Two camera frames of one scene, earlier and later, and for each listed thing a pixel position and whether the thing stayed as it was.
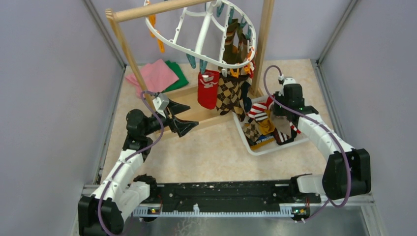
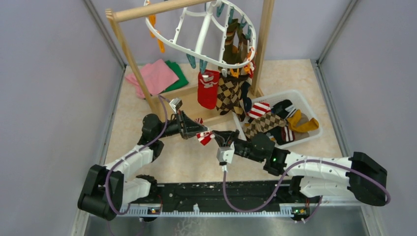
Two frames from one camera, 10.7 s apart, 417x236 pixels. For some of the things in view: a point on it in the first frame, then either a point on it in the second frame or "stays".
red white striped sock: (259, 111) -> (204, 137)
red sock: (208, 84) stays
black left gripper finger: (182, 126) -> (190, 132)
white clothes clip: (224, 72) stays
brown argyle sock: (236, 104) stays
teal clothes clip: (203, 64) stays
